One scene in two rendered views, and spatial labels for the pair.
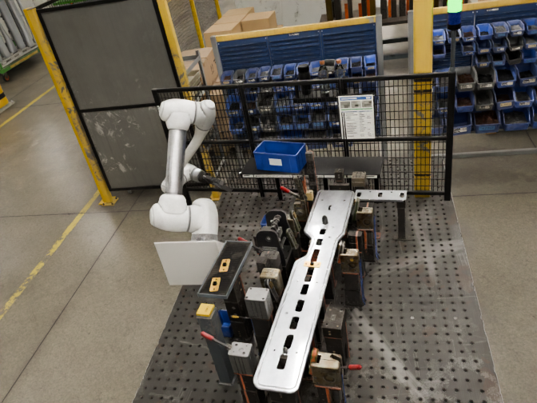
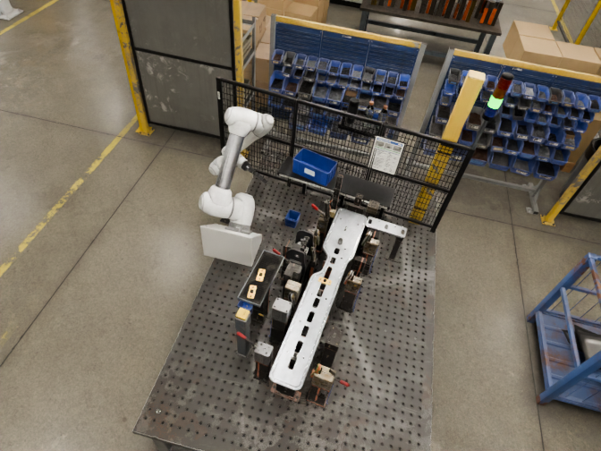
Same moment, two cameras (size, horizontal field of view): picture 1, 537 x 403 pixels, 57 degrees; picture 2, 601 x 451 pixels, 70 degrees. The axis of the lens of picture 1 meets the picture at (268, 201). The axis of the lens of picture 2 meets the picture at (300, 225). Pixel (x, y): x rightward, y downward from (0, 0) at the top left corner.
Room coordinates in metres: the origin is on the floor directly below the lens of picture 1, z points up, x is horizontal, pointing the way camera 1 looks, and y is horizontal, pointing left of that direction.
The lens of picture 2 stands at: (0.34, 0.26, 3.22)
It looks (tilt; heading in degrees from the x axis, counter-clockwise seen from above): 48 degrees down; 352
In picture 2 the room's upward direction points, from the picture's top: 7 degrees clockwise
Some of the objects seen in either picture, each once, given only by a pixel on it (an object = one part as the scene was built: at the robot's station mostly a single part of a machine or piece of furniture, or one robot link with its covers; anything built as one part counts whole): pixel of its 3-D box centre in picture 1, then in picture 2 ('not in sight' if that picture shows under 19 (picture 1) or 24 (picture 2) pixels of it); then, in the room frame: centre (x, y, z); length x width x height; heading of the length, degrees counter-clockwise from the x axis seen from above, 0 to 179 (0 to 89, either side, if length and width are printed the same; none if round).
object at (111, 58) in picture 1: (132, 110); (183, 63); (4.46, 1.08, 1.00); 1.34 x 0.14 x 2.00; 74
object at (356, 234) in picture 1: (357, 254); (357, 271); (2.03, -0.41, 0.84); 0.11 x 0.08 x 0.29; 68
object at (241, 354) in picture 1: (248, 377); (262, 362); (1.36, 0.23, 0.88); 0.11 x 0.10 x 0.36; 68
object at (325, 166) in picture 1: (310, 167); (335, 182); (2.75, -0.31, 1.02); 0.90 x 0.22 x 0.03; 68
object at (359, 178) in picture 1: (360, 199); (368, 220); (2.48, -0.55, 0.88); 0.08 x 0.08 x 0.36; 68
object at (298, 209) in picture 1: (304, 225); (320, 234); (2.34, -0.17, 0.88); 0.07 x 0.06 x 0.35; 68
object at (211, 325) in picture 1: (217, 347); (243, 334); (1.52, 0.35, 0.92); 0.08 x 0.08 x 0.44; 68
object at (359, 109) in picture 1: (356, 117); (385, 155); (2.75, -0.63, 1.30); 0.23 x 0.02 x 0.31; 68
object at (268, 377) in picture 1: (312, 268); (325, 284); (1.82, -0.15, 1.00); 1.38 x 0.22 x 0.02; 158
